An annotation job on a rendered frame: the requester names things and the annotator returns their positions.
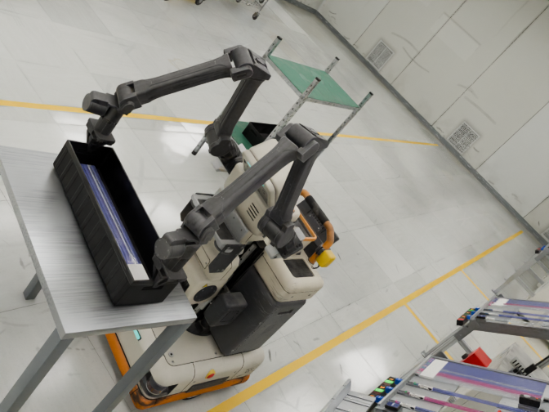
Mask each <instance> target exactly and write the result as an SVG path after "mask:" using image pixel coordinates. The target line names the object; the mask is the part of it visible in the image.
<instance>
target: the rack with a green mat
mask: <svg viewBox="0 0 549 412"><path fill-rule="evenodd" d="M281 41H282V38H281V37H280V36H279V35H278V36H277V38H276V39H275V40H274V41H273V42H272V44H271V45H270V47H269V48H268V50H267V51H266V53H265V54H264V55H263V56H262V58H263V59H265V60H266V61H267V62H268V63H269V64H270V66H271V67H272V68H273V69H274V70H275V71H276V72H277V73H278V75H279V76H280V77H281V78H282V79H283V80H284V81H285V82H286V84H287V85H288V86H289V87H290V88H291V89H292V90H293V91H294V92H295V93H296V94H297V95H298V96H299V99H298V100H297V101H296V103H295V104H294V105H293V106H292V108H291V109H290V110H289V111H288V112H287V113H286V114H285V116H284V117H283V118H282V120H281V121H280V122H279V124H278V125H277V126H276V127H275V128H274V130H273V131H272V132H271V134H270V135H269V136H268V137H267V138H266V139H265V141H268V140H270V139H274V137H275V136H276V133H277V132H279V131H280V130H281V128H282V127H283V126H284V125H287V123H288V122H289V121H290V120H291V118H292V117H293V116H294V114H295V113H296V112H297V111H298V110H299V109H300V108H301V106H302V105H303V104H304V103H305V102H306V101H309V102H313V103H318V104H322V105H330V106H334V107H339V108H343V109H348V110H353V111H352V112H351V114H350V115H349V116H348V117H347V118H346V120H345V121H344V122H343V123H342V124H341V125H340V127H339V128H338V129H337V130H336V131H335V132H334V133H333V134H332V135H331V136H330V137H329V138H328V141H330V143H331V142H332V141H333V140H334V139H335V138H336V136H337V135H338V134H339V133H340V132H341V131H342V129H343V128H344V127H345V126H346V125H347V124H348V123H349V122H350V121H351V120H352V119H353V118H354V117H355V115H356V114H357V113H358V112H359V111H360V110H361V108H362V107H363V106H364V105H365V104H366V103H367V101H368V100H369V99H370V98H371V97H372V96H373V93H372V92H369V94H368V95H367V96H366V97H365V98H364V99H363V100H362V101H361V102H360V103H359V104H358V105H357V104H356V103H355V102H354V101H353V100H352V99H351V98H350V96H349V95H348V94H347V93H346V92H345V91H344V90H343V89H342V88H341V87H340V86H339V85H338V84H337V83H336V82H335V80H334V79H333V78H332V77H331V76H330V75H329V74H328V73H329V72H330V71H331V70H332V68H333V67H334V66H335V64H336V63H337V62H338V61H339V60H340V59H339V58H338V57H337V56H336V57H335V59H334V60H333V61H332V62H331V64H330V65H329V66H328V68H327V69H326V70H325V71H322V70H320V69H315V68H312V67H309V66H306V65H302V64H298V63H296V62H293V61H290V60H285V59H282V58H279V57H277V56H272V55H271V54H272V52H273V51H274V50H275V48H276V47H277V46H278V45H279V43H280V42H281ZM248 123H249V122H243V121H238V122H237V123H236V125H235V127H234V130H233V133H232V135H231V137H230V139H232V140H234V141H235V143H236V144H237V146H238V145H240V144H243V145H244V147H245V148H246V150H249V149H250V148H251V147H252V145H251V144H250V142H249V141H248V140H247V139H246V137H245V136H244V135H243V134H242V132H243V130H244V129H245V128H246V127H247V126H248ZM206 141H207V139H206V137H205V135H204V136H203V138H202V139H201V140H200V142H199V143H198V144H197V145H196V146H195V148H194V149H193V151H192V152H191V154H192V155H196V154H197V153H198V152H199V150H200V149H201V148H202V146H203V145H204V143H205V142H206ZM330 143H329V144H330Z"/></svg>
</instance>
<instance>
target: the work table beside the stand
mask: <svg viewBox="0 0 549 412"><path fill-rule="evenodd" d="M57 155H58V154H55V153H49V152H44V151H38V150H27V149H21V148H15V147H10V146H0V175H1V177H2V180H3V183H4V186H5V187H6V190H7V194H8V196H9V199H10V201H11V205H12V207H13V210H14V213H15V215H16V219H17V221H18V223H19V226H20V229H21V232H22V235H23V237H24V239H25V243H26V246H27V248H28V250H29V255H30V257H31V259H32V262H33V265H34V268H35V271H36V274H35V275H34V277H33V279H32V280H31V281H30V282H29V284H28V286H27V287H26V289H25V291H24V292H23V294H24V296H25V300H30V299H35V298H36V296H37V295H38V293H39V292H40V290H41V289H42V291H43V292H44V295H45V298H46V300H47V304H48V306H49V308H50V311H51V315H52V317H53V320H54V322H55V325H56V328H55V329H54V331H53V332H52V333H51V335H50V336H49V338H48V339H47V341H46V342H45V343H44V344H43V345H42V347H41V348H40V350H39V351H38V353H37V354H36V356H35V357H34V358H33V359H32V360H31V362H30V363H29V365H28V366H27V368H26V369H25V371H24V372H23V373H22V375H21V376H20V377H19V378H18V380H17V381H16V383H15V384H14V386H13V387H12V388H11V390H10V391H9V392H8V393H7V395H6V396H5V398H4V399H3V400H2V402H1V403H0V412H18V411H19V410H20V408H21V407H22V406H23V404H24V403H25V402H26V401H27V400H28V399H29V397H30V396H31V394H32V393H33V391H34V390H35V389H36V388H37V386H38V385H39V384H40V382H42V380H43V379H44V378H45V376H46V375H47V373H48V372H49V371H50V369H51V368H52V367H53V365H54V364H55V363H56V362H57V361H58V359H59V358H60V357H61V355H62V354H63V353H64V351H65V350H66V348H67V347H68V346H69V345H70V344H71V342H72V341H73V340H74V339H75V338H81V337H87V336H94V335H101V334H112V333H119V332H126V331H133V330H138V329H151V328H158V327H163V326H167V327H166V328H165V330H164V331H163V332H162V333H161V334H160V335H159V336H158V337H157V338H156V339H155V340H154V341H153V343H152V344H151V345H150V346H149V347H148V348H147V350H146V351H145V352H144V353H143V354H142V355H141V357H140V358H139V359H138V360H137V361H136V362H135V364H134V365H133V366H132V367H131V368H130V369H129V370H128V371H127V372H126V373H125V375H123V377H122V378H121V379H120V380H119V381H118V382H117V384H116V385H115V386H114V387H113V388H112V389H111V390H110V392H109V393H108V394H107V395H106V396H105V398H104V399H103V400H102V401H101V402H100V403H99V404H98V406H97V407H96V408H95V409H94V410H93V411H92V412H112V411H113V409H114V408H115V407H116V406H117V405H118V404H119V403H120V402H121V401H122V399H123V398H124V397H125V396H126V395H127V394H128V393H129V392H130V391H131V390H132V389H133V388H134V387H135V386H136V385H137V384H138V383H139V381H140V380H141V379H142V378H143V377H144V376H145V375H146V374H147V372H148V371H149V370H150V369H151V368H152V367H153V366H154V365H155V363H156V362H157V361H158V360H159V359H160V358H161V357H162V356H163V355H164V353H165V352H166V351H167V350H168V349H169V348H170V347H171V346H172V344H173V343H174V342H175V341H176V340H177V339H178V338H179V337H180V336H181V335H182V334H183V333H184V332H185V331H186V330H187V329H188V328H189V327H190V325H191V324H192V323H193V322H194V321H195V320H196V319H197V316H196V314H195V312H194V310H193V308H192V306H191V305H190V302H189V300H188V298H187V297H186V295H185V292H184V290H183V288H182V287H181V284H180V283H178V285H177V286H176V287H175V288H174V289H173V291H171V292H170V293H169V294H168V296H167V297H166V298H165V299H164V300H163V302H153V303H143V304H132V305H122V306H115V305H114V304H113V302H112V299H111V297H110V295H109V292H108V290H107V288H106V286H105V282H104V281H103V279H102V277H101V274H100V272H99V269H98V267H97V265H96V262H95V260H94V257H93V256H92V253H91V250H90V249H89V247H88V244H87V241H86V239H85V237H84V235H83V232H82V230H81V228H80V225H79V224H78V220H77V218H76V217H75V214H74V211H73V209H72V207H71V205H70V203H69V200H68V198H67V195H66V193H65V191H64V188H63V186H62V185H61V182H60V179H59V177H58V175H57V173H56V170H55V168H54V166H53V163H54V161H55V159H56V157H57Z"/></svg>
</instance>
